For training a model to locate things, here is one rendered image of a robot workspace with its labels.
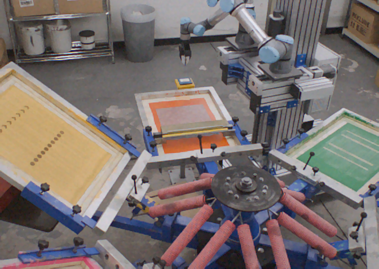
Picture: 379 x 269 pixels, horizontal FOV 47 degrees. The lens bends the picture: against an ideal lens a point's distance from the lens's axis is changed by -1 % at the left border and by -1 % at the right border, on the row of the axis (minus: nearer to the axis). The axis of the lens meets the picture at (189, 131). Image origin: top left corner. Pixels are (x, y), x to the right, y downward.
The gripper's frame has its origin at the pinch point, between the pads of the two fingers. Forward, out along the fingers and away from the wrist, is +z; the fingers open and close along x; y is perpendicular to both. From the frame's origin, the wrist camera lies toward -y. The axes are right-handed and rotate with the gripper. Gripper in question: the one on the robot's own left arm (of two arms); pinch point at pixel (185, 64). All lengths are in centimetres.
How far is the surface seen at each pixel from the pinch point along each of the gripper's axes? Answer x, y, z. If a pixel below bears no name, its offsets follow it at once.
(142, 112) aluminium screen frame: 39, -44, 11
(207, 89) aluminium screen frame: -12.0, -21.0, 11.6
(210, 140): 2, -79, 15
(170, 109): 19.0, -38.1, 14.7
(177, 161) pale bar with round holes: 29, -104, 8
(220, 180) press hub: 21, -156, -21
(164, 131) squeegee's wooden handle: 31, -78, 5
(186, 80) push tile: -0.9, -1.5, 13.2
